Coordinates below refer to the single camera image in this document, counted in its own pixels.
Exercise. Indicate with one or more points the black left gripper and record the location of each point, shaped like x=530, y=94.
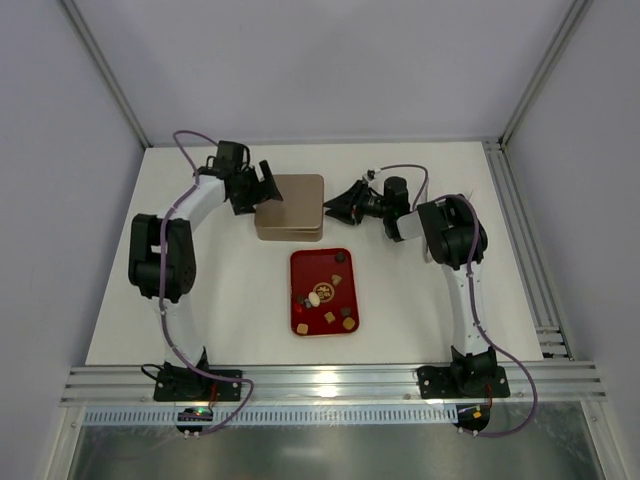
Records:
x=255, y=186

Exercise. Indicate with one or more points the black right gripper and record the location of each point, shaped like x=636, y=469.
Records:
x=358, y=203

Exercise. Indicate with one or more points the gold tin lid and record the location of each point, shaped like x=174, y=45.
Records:
x=301, y=207

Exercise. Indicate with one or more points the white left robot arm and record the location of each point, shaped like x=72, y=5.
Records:
x=162, y=266

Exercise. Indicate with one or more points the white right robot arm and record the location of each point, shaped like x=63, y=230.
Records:
x=473, y=371

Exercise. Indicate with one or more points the white round spiral chocolate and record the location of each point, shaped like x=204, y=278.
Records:
x=314, y=299

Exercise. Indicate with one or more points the gold shell chocolate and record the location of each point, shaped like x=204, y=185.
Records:
x=348, y=323

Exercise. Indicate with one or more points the caramel rounded square chocolate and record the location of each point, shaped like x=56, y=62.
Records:
x=301, y=329

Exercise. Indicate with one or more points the gold tin box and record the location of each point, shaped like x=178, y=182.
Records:
x=289, y=233

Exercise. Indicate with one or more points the red lacquer tray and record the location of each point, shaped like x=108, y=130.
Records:
x=311, y=270

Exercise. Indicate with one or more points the right side aluminium rail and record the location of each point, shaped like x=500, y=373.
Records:
x=542, y=302

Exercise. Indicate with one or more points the aluminium rail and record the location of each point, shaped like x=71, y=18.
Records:
x=562, y=380
x=542, y=302

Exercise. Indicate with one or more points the aluminium front rail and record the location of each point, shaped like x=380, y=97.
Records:
x=562, y=380

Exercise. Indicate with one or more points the slotted cable duct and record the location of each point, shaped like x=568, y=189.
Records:
x=273, y=415

